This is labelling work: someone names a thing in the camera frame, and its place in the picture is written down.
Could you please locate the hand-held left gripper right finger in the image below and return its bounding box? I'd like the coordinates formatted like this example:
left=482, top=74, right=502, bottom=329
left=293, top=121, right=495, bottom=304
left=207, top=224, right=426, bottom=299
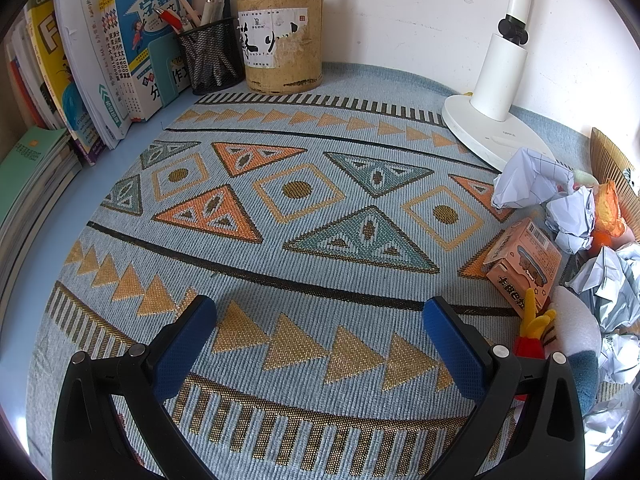
left=422, top=295, right=587, bottom=480

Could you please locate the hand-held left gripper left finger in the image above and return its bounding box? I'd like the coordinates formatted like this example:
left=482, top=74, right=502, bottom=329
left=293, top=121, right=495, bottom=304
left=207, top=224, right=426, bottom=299
left=51, top=295, right=219, bottom=480

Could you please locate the orange paper carton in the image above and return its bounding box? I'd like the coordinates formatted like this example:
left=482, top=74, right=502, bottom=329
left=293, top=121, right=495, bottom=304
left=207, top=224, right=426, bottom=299
left=482, top=217, right=563, bottom=323

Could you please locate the white and blue plush toy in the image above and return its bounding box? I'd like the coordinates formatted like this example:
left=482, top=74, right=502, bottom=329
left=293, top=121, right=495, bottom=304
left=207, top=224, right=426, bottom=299
left=514, top=285, right=603, bottom=413

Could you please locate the wicker basket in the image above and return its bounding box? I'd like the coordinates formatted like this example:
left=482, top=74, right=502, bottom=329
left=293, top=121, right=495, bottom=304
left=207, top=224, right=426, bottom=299
left=590, top=127, right=640, bottom=241

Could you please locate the blue patterned woven mat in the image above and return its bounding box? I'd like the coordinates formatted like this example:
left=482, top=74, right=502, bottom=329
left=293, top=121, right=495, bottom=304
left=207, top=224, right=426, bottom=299
left=27, top=62, right=640, bottom=480

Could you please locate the crumpled lined paper ball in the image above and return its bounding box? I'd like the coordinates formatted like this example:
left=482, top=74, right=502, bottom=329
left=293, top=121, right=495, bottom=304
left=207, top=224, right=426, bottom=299
left=491, top=147, right=576, bottom=209

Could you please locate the tangerine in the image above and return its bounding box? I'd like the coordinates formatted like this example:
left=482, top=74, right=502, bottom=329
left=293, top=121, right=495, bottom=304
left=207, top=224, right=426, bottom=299
left=586, top=230, right=618, bottom=253

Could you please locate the orange snack packet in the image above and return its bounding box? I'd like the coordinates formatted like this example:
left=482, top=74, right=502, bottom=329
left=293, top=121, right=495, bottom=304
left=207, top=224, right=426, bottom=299
left=592, top=180, right=627, bottom=238

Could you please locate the stack of green flat books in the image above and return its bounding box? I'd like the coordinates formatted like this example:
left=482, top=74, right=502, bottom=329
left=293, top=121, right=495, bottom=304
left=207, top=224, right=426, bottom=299
left=0, top=125, right=83, bottom=301

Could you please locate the white desk lamp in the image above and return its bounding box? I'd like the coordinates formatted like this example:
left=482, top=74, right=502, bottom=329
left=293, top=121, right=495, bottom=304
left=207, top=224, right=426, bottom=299
left=441, top=0, right=556, bottom=173

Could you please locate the teal bookend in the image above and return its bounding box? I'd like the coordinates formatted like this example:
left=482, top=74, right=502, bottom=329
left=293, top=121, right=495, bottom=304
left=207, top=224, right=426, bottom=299
left=148, top=35, right=193, bottom=108

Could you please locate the black mesh pen holder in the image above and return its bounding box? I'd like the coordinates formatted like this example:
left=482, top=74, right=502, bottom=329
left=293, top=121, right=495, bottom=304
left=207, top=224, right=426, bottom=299
left=174, top=16, right=247, bottom=96

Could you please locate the tan cylindrical pen holder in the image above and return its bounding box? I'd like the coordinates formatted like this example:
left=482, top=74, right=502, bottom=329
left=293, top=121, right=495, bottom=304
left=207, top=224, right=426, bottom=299
left=236, top=0, right=325, bottom=95

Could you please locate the row of upright books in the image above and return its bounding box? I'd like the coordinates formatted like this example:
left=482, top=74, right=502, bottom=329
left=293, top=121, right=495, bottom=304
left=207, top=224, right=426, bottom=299
left=5, top=0, right=135, bottom=166

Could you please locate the blue cover workbook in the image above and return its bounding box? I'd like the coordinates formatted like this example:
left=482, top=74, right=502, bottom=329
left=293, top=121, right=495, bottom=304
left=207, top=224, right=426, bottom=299
left=107, top=0, right=193, bottom=122

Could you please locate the red pen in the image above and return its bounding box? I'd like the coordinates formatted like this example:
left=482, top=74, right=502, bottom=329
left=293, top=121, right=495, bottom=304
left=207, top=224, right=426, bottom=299
left=154, top=6, right=187, bottom=35

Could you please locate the cream pen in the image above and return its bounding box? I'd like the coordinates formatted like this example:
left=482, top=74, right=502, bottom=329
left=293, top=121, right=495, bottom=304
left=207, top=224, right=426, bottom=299
left=177, top=0, right=202, bottom=28

